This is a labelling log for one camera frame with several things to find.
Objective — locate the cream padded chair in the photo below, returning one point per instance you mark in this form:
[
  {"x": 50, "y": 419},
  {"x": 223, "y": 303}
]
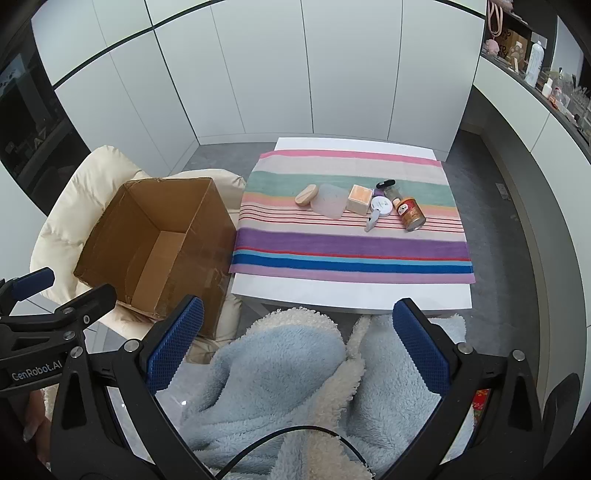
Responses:
[{"x": 83, "y": 184}]

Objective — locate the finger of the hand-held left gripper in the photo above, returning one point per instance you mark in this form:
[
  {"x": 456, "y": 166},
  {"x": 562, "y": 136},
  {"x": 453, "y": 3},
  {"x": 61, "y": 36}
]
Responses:
[
  {"x": 90, "y": 300},
  {"x": 32, "y": 281}
]

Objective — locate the black glass cabinet panel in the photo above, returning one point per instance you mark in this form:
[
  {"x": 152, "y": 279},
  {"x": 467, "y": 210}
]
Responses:
[{"x": 27, "y": 115}]

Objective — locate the person's left hand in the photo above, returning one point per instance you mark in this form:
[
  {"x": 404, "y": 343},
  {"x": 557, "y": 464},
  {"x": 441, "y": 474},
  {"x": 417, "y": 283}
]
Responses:
[{"x": 36, "y": 422}]

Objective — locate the red patterned packet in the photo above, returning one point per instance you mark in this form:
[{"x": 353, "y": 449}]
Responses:
[{"x": 482, "y": 401}]

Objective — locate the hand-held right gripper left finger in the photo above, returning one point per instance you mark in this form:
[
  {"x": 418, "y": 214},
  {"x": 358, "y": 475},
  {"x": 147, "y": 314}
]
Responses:
[{"x": 178, "y": 339}]

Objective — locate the brown cardboard box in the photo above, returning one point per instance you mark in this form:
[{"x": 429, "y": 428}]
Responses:
[{"x": 178, "y": 207}]

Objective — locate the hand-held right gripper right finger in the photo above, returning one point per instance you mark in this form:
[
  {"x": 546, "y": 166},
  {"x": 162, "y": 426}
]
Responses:
[{"x": 422, "y": 346}]

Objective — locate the small white floor plate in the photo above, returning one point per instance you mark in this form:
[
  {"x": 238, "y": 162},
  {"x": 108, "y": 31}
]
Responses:
[{"x": 503, "y": 191}]

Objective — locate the translucent plastic case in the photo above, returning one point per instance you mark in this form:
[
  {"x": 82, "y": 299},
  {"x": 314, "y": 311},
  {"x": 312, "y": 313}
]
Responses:
[{"x": 328, "y": 203}]

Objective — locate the black oblong case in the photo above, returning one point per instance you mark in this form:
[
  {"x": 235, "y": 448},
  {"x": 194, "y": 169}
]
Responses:
[{"x": 387, "y": 183}]

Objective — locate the white low table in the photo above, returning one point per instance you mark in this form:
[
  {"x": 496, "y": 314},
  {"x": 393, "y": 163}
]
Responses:
[{"x": 346, "y": 295}]

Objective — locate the white wardrobe cabinet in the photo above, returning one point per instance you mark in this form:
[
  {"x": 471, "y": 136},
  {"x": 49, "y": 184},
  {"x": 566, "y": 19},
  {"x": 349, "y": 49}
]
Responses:
[{"x": 277, "y": 69}]

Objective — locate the striped colourful cloth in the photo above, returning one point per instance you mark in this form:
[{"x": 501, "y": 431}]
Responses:
[{"x": 346, "y": 240}]

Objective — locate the brown labelled can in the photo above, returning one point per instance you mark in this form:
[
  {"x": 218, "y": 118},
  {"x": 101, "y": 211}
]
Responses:
[{"x": 411, "y": 214}]

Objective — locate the peach square box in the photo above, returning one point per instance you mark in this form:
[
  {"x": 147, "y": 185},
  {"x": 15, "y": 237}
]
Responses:
[{"x": 359, "y": 199}]

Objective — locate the tall white bottle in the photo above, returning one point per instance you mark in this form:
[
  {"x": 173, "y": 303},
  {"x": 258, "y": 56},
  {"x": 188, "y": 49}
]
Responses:
[{"x": 535, "y": 62}]

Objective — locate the brown paw print box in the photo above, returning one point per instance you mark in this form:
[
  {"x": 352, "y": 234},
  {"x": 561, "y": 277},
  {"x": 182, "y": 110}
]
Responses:
[{"x": 515, "y": 46}]

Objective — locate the white round jar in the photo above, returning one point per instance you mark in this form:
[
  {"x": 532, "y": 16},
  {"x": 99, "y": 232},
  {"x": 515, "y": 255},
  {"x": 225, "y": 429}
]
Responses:
[{"x": 381, "y": 205}]

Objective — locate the pink plush toy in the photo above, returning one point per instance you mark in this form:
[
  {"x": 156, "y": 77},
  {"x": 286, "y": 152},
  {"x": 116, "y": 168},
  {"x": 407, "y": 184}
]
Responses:
[{"x": 491, "y": 46}]

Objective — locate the clear bottle with pink cap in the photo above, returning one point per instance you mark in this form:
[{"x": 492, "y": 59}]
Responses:
[{"x": 394, "y": 194}]

